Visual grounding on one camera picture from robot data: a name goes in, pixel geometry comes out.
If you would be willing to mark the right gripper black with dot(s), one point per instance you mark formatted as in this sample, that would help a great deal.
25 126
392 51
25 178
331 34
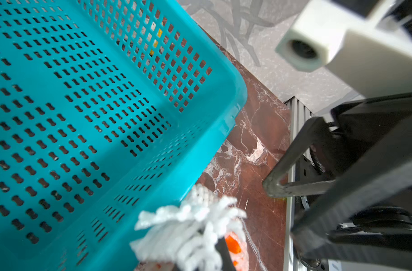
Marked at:
363 210

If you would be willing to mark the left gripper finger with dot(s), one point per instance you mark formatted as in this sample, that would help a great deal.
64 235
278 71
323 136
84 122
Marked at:
227 263

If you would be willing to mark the teal plastic basket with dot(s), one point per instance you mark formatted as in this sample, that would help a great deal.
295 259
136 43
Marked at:
107 109

